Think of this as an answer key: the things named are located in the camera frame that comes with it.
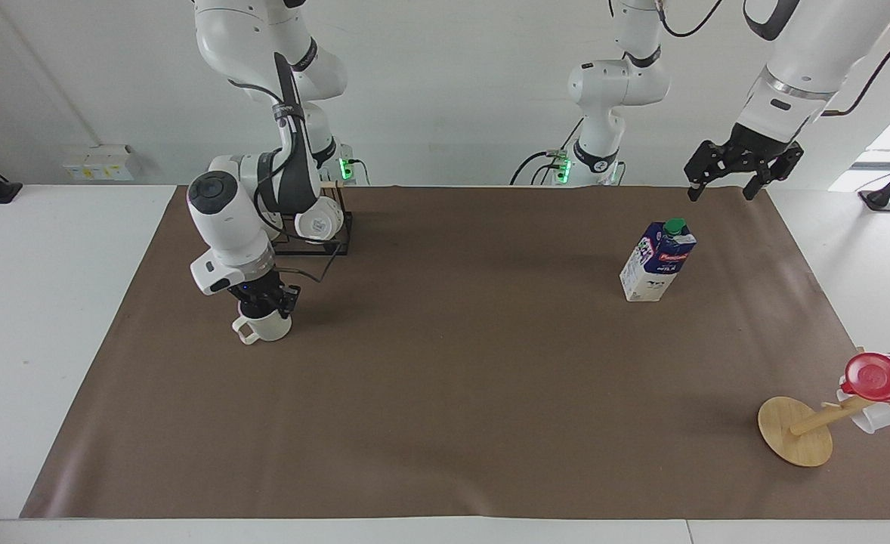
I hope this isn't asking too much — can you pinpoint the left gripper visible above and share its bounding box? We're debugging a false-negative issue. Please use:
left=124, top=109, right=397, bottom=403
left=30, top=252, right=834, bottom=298
left=684, top=121, right=805, bottom=202

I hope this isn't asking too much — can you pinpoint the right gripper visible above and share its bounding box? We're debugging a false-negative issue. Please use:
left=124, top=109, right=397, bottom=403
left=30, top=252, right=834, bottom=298
left=227, top=273, right=301, bottom=319

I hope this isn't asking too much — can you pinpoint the white cup with handle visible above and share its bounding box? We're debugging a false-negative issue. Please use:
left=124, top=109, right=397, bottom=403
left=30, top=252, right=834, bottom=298
left=232, top=307, right=293, bottom=346

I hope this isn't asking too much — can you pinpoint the blue and white milk carton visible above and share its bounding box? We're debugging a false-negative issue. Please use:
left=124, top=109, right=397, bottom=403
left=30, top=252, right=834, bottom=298
left=619, top=218, right=698, bottom=304

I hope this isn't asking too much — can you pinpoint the red plastic cup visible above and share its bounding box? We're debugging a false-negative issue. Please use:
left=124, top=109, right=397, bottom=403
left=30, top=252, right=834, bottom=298
left=840, top=351, right=890, bottom=410

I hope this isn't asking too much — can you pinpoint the wooden mug tree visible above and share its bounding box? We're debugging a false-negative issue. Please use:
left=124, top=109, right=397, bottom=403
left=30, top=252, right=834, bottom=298
left=758, top=395, right=890, bottom=468

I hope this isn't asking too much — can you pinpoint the black wire rack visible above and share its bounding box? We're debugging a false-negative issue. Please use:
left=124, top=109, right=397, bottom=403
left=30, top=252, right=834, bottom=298
left=273, top=180, right=355, bottom=257

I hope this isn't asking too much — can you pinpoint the white wall socket box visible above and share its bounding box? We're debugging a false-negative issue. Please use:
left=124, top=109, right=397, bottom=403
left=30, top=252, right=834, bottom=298
left=63, top=144, right=141, bottom=183

